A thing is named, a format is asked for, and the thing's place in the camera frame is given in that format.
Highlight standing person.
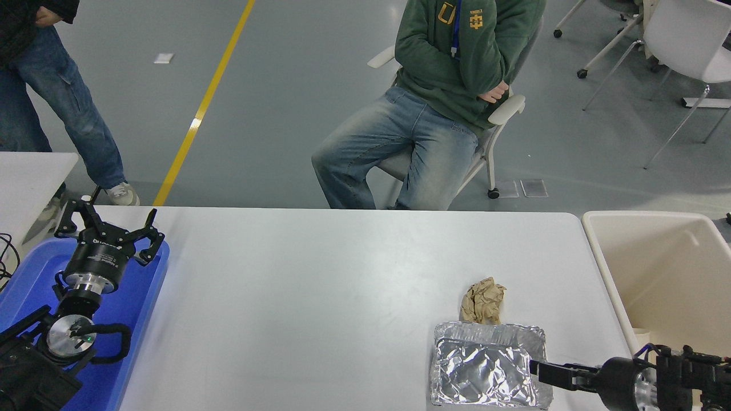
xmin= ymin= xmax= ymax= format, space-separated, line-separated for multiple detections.
xmin=0 ymin=0 xmax=140 ymax=206

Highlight black cable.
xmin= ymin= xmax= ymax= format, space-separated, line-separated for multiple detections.
xmin=0 ymin=231 xmax=22 ymax=293

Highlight white shell chair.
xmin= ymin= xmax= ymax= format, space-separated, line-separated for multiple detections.
xmin=583 ymin=0 xmax=731 ymax=169

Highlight white side table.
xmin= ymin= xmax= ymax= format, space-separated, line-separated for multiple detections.
xmin=0 ymin=151 xmax=79 ymax=252

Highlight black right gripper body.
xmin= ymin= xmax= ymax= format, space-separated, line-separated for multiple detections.
xmin=594 ymin=357 xmax=639 ymax=411

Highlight office chair with casters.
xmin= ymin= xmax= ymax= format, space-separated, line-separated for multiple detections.
xmin=553 ymin=0 xmax=669 ymax=79

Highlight seated person's right hand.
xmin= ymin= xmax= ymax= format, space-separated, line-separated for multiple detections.
xmin=479 ymin=81 xmax=510 ymax=104

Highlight crumpled tan paper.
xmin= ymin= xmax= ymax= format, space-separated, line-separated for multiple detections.
xmin=460 ymin=277 xmax=508 ymax=324

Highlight white chair with armrests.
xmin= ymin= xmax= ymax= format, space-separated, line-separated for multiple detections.
xmin=367 ymin=16 xmax=542 ymax=209

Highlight white table foot bar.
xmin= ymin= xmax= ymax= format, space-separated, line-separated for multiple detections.
xmin=682 ymin=96 xmax=731 ymax=109

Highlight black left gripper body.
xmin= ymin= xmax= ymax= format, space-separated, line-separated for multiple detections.
xmin=64 ymin=228 xmax=135 ymax=285

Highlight blue plastic tray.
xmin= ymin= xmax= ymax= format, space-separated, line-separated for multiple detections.
xmin=0 ymin=237 xmax=171 ymax=411

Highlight seated person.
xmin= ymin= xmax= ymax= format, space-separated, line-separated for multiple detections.
xmin=311 ymin=0 xmax=547 ymax=210

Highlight silver foil tray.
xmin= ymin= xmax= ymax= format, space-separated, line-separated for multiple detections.
xmin=428 ymin=321 xmax=553 ymax=410

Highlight large pale plastic bin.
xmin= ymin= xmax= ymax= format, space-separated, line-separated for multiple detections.
xmin=581 ymin=210 xmax=731 ymax=411

